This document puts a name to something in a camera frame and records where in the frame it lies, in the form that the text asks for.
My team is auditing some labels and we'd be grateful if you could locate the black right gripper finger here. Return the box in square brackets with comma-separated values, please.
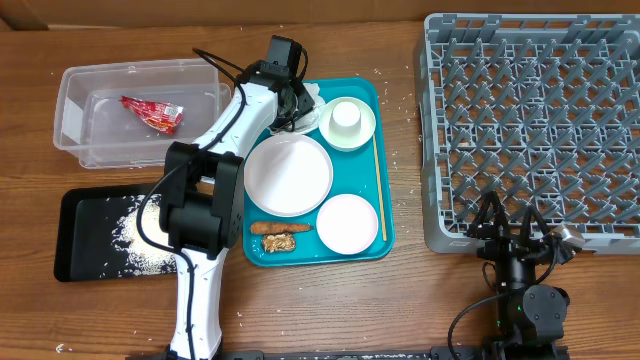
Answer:
[518, 205, 550, 243]
[469, 190, 510, 235]

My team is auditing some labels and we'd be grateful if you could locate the white napkin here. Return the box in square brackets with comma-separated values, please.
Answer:
[269, 83, 326, 136]

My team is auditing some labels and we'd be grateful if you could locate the white plastic cup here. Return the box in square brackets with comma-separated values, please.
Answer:
[332, 101, 361, 128]

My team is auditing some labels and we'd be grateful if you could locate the large pink plate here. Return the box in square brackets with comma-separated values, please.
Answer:
[244, 134, 334, 217]

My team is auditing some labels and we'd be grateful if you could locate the red snack wrapper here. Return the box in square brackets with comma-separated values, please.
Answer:
[120, 96, 184, 134]

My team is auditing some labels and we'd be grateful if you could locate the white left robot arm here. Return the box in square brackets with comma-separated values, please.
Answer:
[154, 36, 314, 359]

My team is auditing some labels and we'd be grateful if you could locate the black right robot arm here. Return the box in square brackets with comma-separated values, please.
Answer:
[462, 191, 586, 360]

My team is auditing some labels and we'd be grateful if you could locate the cream bowl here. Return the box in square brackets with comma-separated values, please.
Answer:
[318, 97, 377, 152]

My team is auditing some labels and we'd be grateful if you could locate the grey plastic dish rack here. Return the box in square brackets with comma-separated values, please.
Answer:
[415, 13, 639, 255]

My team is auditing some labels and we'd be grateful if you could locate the wooden chopstick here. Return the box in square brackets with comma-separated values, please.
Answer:
[372, 134, 387, 242]

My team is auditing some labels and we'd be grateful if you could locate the teal plastic tray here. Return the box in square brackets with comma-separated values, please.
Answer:
[243, 78, 395, 267]

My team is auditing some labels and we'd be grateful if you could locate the orange carrot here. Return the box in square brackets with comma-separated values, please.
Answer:
[249, 222, 314, 235]

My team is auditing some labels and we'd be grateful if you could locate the brown food scrap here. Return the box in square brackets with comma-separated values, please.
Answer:
[261, 233, 296, 253]

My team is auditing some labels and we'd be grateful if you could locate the clear plastic bin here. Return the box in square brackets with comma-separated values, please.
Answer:
[53, 59, 231, 169]

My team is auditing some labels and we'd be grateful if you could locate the pile of white rice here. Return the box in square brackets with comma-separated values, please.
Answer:
[111, 194, 176, 276]

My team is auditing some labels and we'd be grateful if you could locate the black tray bin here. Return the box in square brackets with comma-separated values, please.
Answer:
[54, 184, 155, 282]

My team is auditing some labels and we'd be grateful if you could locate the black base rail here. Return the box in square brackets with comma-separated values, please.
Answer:
[221, 346, 505, 360]

